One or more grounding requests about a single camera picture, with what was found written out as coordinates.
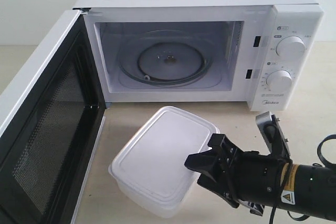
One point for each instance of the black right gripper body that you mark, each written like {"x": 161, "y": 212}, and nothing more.
{"x": 247, "y": 180}

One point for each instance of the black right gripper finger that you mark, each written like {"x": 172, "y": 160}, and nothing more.
{"x": 221, "y": 144}
{"x": 207, "y": 163}

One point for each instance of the white plastic lidded container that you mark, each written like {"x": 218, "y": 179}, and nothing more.
{"x": 150, "y": 169}

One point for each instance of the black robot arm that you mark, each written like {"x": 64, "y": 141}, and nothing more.
{"x": 306, "y": 190}

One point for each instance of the white microwave oven body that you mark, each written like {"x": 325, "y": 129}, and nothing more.
{"x": 244, "y": 36}

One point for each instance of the microwave door black window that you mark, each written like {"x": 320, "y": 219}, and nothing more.
{"x": 51, "y": 117}

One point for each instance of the lower white control knob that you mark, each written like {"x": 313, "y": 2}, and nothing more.
{"x": 279, "y": 81}

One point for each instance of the white control knob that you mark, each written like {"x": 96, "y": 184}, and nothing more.
{"x": 279, "y": 81}
{"x": 291, "y": 48}

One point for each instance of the glass turntable plate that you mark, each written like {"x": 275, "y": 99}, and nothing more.
{"x": 165, "y": 57}

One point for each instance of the upper white control knob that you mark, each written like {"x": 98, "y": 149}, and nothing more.
{"x": 291, "y": 48}

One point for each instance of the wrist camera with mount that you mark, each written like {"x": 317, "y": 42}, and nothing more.
{"x": 268, "y": 125}

